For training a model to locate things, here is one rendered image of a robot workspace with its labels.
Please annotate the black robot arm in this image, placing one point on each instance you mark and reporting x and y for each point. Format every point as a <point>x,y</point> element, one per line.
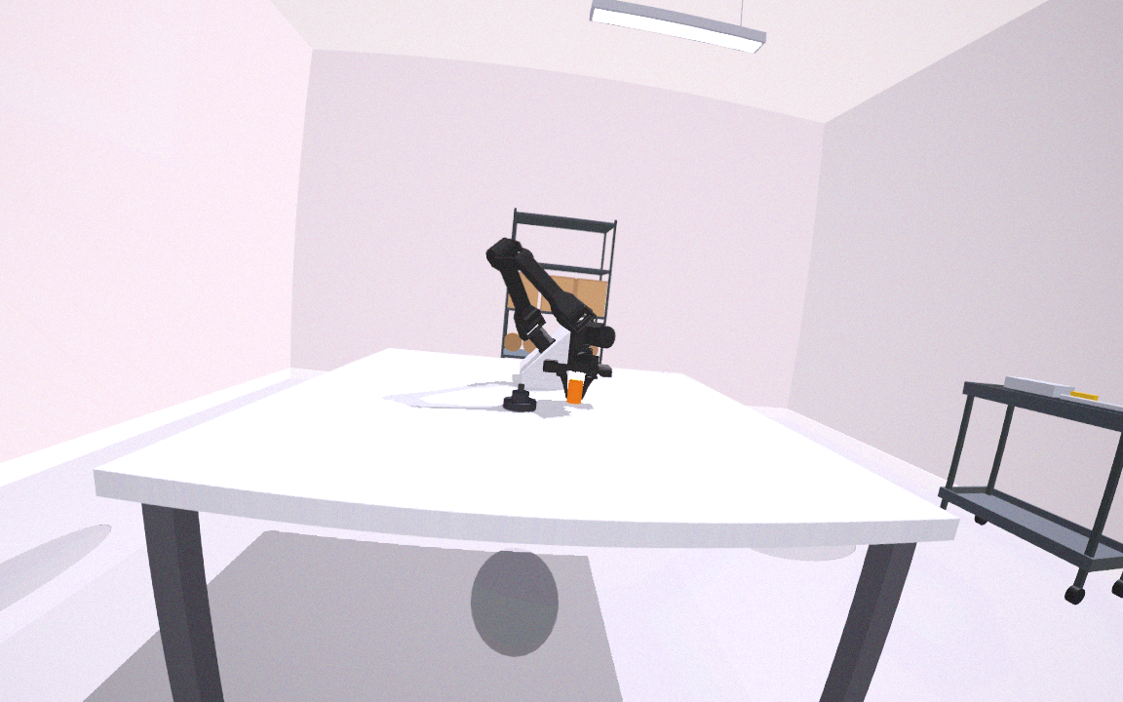
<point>565,306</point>

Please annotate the dark grey round pedestal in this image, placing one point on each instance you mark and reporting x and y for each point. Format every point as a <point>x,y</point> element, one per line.
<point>519,401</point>

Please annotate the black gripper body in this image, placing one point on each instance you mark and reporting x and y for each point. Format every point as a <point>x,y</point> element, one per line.
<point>555,366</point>

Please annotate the orange knob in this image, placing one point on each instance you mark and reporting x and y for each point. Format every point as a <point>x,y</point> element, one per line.
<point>574,391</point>

